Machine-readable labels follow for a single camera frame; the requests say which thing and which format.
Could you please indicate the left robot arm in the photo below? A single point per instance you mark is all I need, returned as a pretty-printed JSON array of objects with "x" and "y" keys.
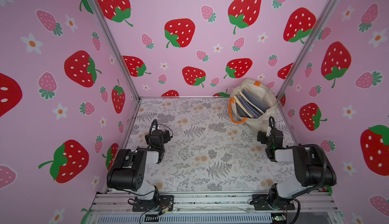
[{"x": 127, "y": 172}]

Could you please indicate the aluminium front rail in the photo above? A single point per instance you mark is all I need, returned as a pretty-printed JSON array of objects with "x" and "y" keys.
[{"x": 213, "y": 208}]

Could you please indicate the cream trim pouch underneath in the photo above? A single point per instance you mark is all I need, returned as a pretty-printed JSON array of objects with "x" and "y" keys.
[{"x": 243, "y": 107}]

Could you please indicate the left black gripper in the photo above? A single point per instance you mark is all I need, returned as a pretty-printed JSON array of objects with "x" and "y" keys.
[{"x": 165, "y": 136}]

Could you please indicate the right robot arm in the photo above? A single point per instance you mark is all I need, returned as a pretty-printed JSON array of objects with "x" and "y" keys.
[{"x": 312, "y": 169}]

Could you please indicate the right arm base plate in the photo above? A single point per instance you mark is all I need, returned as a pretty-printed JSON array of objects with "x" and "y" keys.
[{"x": 267, "y": 202}]

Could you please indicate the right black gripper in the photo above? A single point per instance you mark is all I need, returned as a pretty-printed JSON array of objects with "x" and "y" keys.
[{"x": 270, "y": 136}]

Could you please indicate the beige canvas bag orange handles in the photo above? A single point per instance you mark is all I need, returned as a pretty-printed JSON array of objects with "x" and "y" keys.
[{"x": 265, "y": 94}]

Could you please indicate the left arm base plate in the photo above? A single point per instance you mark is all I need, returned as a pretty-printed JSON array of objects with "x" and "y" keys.
[{"x": 159, "y": 203}]

